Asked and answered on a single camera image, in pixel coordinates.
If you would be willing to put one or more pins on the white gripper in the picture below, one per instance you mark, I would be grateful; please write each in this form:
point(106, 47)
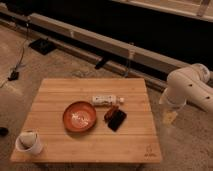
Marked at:
point(169, 115)

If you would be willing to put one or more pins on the black eraser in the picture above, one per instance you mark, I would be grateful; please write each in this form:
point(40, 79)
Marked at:
point(117, 119)

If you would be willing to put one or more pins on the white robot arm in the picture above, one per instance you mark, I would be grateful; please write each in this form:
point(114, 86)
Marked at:
point(183, 85)

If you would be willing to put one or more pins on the wooden table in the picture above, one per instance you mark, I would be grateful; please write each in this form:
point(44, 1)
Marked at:
point(135, 141)

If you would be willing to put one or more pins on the red-brown snack packet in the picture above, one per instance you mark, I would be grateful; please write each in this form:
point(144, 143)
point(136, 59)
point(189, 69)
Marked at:
point(110, 112)

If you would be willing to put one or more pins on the orange bowl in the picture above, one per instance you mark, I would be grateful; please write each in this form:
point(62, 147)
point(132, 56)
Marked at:
point(79, 116)

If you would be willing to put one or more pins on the white paper cup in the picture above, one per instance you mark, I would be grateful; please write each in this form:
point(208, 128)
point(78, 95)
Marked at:
point(29, 142)

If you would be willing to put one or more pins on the black floor plate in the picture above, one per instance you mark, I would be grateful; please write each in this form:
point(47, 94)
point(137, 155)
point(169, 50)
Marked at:
point(43, 46)

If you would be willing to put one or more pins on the black object at left edge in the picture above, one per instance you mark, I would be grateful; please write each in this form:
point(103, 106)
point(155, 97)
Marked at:
point(3, 131)

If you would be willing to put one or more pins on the black bracket on rail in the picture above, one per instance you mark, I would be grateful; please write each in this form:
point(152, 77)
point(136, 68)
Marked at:
point(101, 63)

